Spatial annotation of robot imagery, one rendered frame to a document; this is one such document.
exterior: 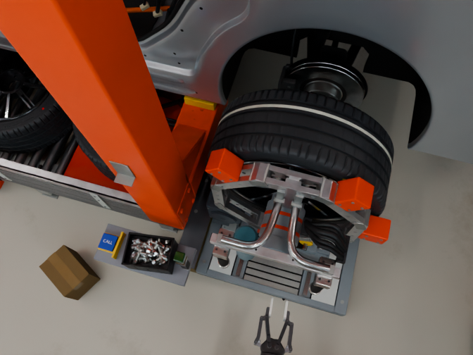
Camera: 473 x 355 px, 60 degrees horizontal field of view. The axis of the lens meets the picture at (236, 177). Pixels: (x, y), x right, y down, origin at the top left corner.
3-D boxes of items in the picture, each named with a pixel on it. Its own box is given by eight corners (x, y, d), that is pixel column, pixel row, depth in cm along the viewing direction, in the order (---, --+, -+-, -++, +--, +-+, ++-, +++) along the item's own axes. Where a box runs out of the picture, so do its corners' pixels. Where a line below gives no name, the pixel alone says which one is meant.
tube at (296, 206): (343, 218, 134) (351, 208, 124) (331, 275, 127) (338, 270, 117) (291, 203, 136) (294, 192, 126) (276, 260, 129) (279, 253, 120)
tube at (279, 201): (284, 201, 137) (287, 191, 127) (269, 258, 130) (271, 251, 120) (233, 188, 139) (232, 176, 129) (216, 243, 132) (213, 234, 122)
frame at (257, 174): (346, 237, 172) (386, 193, 122) (343, 252, 170) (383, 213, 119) (222, 203, 179) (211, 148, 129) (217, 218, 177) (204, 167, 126)
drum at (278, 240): (305, 209, 156) (310, 197, 143) (291, 264, 149) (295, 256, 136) (269, 200, 158) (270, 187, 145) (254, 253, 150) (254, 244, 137)
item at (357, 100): (357, 115, 179) (371, 68, 150) (355, 130, 176) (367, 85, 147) (286, 102, 186) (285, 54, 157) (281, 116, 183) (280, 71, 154)
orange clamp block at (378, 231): (360, 218, 151) (385, 225, 149) (357, 239, 148) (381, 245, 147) (365, 213, 144) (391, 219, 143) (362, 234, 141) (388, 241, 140)
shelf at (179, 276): (196, 250, 188) (196, 248, 185) (184, 287, 182) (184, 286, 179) (110, 225, 193) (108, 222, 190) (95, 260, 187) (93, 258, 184)
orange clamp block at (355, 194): (352, 189, 130) (375, 185, 122) (347, 213, 127) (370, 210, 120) (336, 180, 127) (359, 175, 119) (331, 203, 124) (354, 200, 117)
